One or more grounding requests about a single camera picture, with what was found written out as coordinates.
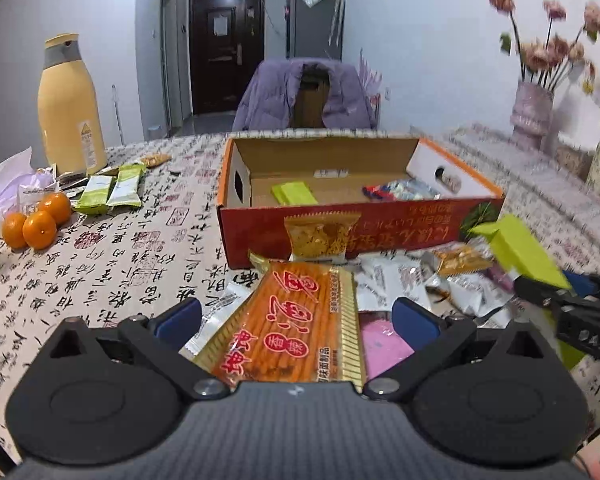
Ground red and blue snack packet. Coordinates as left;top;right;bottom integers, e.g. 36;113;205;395
362;178;442;202

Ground small orange snack packet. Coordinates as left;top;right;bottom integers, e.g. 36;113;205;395
432;245;494;277

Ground folding drying rack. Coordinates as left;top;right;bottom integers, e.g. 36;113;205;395
358;49;385;131

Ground white flat snack packet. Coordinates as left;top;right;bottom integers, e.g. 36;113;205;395
180;280;255;357

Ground orange cardboard box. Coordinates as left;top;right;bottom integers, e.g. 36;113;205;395
216;135;506;270

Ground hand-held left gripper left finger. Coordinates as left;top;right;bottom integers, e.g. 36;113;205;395
50;297;229;401

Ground tangerine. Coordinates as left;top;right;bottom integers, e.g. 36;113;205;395
1;212;28;251
37;192;73;226
22;210;57;251

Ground heap of small sachets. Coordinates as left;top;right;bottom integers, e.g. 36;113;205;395
50;162;116;195

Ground yellow thermos bottle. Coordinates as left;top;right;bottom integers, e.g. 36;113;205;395
37;32;108;176

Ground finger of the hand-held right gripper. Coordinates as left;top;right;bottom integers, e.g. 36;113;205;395
513;276;576;313
562;269;600;307

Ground wooden chair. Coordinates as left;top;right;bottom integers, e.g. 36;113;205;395
291;62;331;128

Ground dried rose bouquet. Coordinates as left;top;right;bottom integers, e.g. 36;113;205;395
487;0;600;95

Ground lime green carton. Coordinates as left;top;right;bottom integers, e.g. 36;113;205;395
469;214;588;373

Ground white plastic bag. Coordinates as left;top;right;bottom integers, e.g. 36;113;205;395
0;146;61;226

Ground grey refrigerator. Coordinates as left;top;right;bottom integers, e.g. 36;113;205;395
286;0;343;61

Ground orange stick snack packet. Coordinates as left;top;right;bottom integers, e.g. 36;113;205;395
192;252;368;392

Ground dark entrance door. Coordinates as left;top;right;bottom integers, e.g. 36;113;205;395
189;0;266;116

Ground brown crumb snack packet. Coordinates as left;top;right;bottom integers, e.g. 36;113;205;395
284;212;362;263

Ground hanging umbrellas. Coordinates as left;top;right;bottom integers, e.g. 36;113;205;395
328;0;345;47

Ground pink snack packet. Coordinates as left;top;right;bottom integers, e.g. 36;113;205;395
358;310;417;382

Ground pile of white snack packets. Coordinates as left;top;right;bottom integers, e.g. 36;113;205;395
355;252;518;321

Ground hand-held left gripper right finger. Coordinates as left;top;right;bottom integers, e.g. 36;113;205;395
362;297;551;402

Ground purple puffer jacket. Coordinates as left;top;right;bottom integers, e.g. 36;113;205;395
232;57;381;132

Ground green and white snack packet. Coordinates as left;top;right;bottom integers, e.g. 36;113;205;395
106;164;147;209
75;175;116;216

